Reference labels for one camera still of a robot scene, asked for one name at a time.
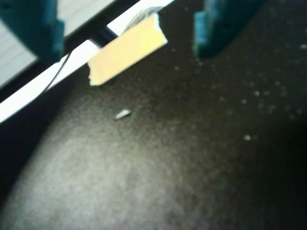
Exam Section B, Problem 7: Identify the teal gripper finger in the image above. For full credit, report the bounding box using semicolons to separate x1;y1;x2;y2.
0;0;66;63
192;0;266;59

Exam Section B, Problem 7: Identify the gray braided cable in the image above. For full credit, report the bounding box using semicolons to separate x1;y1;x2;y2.
124;6;165;32

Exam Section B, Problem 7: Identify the masking tape piece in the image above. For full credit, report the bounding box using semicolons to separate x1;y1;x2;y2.
87;12;169;87

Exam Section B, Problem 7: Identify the thin black wire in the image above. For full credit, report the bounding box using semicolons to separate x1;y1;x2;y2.
45;51;73;93

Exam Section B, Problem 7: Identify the small white debris chip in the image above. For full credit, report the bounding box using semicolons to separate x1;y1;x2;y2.
114;109;132;121

